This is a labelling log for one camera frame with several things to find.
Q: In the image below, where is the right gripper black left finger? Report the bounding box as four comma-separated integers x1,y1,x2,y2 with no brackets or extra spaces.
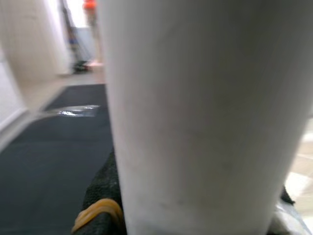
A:
72,148,128,235

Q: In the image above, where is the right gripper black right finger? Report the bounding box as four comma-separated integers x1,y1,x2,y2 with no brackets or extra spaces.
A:
268,186,308,235

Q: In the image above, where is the white plastic table leg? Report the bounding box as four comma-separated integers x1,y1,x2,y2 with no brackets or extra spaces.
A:
97,0,313,235

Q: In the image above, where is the yellow rubber band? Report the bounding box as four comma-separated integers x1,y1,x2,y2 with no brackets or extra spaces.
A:
71,198,125,234

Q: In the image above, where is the black tablecloth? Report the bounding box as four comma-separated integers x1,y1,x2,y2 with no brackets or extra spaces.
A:
0,83,115,235

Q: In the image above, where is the black round floor device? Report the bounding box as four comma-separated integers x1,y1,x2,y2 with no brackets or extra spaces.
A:
72,60,90,73

